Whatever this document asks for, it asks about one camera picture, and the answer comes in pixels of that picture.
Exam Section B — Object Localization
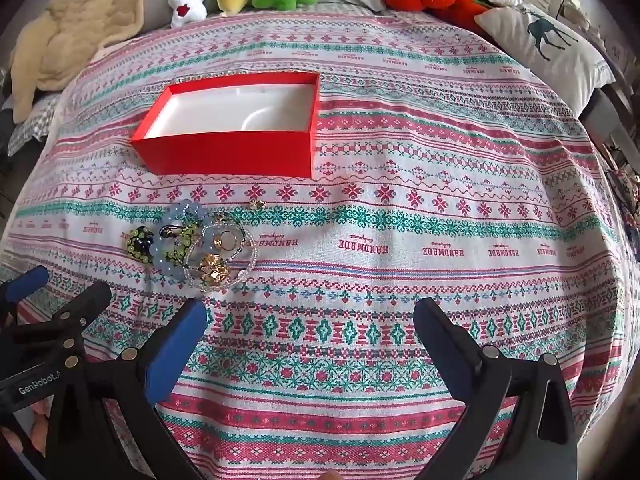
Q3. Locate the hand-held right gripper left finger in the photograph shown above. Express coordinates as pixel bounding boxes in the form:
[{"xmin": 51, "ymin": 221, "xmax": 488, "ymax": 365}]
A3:
[{"xmin": 47, "ymin": 299, "xmax": 209, "ymax": 480}]

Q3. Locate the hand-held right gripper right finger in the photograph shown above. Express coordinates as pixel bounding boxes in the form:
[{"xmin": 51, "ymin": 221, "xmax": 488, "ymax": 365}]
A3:
[{"xmin": 414, "ymin": 298, "xmax": 582, "ymax": 480}]

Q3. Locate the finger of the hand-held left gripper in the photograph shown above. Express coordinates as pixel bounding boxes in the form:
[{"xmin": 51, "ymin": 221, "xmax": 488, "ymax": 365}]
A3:
[
  {"xmin": 0, "ymin": 280, "xmax": 114, "ymax": 386},
  {"xmin": 0, "ymin": 266, "xmax": 51, "ymax": 312}
]

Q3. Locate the green bead cord bracelet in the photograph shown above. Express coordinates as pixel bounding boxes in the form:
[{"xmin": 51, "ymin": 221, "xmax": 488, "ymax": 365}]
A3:
[{"xmin": 123, "ymin": 224, "xmax": 199, "ymax": 267}]

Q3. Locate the gold flower brooch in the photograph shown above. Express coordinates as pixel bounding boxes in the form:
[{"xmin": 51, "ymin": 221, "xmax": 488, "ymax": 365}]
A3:
[{"xmin": 199, "ymin": 254, "xmax": 231, "ymax": 282}]

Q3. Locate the blue bead bracelet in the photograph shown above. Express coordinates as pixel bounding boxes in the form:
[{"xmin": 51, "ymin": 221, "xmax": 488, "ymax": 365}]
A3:
[{"xmin": 149, "ymin": 201, "xmax": 222, "ymax": 274}]

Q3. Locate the clear bead bracelet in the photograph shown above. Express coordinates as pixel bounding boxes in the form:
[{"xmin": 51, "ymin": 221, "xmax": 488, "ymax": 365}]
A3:
[{"xmin": 187, "ymin": 212, "xmax": 260, "ymax": 289}]

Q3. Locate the thin green bead bracelet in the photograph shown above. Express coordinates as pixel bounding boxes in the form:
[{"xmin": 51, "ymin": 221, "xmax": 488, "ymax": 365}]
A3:
[{"xmin": 201, "ymin": 215, "xmax": 252, "ymax": 267}]

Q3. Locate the red cardboard box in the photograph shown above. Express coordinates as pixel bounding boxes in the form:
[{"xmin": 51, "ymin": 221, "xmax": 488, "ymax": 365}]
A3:
[{"xmin": 131, "ymin": 71, "xmax": 321, "ymax": 180}]

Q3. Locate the patterned woven blanket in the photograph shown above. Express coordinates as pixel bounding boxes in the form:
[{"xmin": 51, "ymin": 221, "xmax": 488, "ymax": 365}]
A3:
[{"xmin": 0, "ymin": 2, "xmax": 640, "ymax": 480}]

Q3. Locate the grey checked bedsheet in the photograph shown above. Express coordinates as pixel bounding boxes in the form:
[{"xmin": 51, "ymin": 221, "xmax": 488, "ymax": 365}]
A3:
[{"xmin": 6, "ymin": 94, "xmax": 67, "ymax": 157}]

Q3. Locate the beige quilted blanket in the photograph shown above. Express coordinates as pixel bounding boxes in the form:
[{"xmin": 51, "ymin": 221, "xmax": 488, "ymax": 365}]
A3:
[{"xmin": 7, "ymin": 0, "xmax": 168, "ymax": 107}]

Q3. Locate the deer print pillow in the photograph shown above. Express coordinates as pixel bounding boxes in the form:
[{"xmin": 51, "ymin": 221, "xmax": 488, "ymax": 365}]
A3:
[{"xmin": 474, "ymin": 4, "xmax": 617, "ymax": 117}]

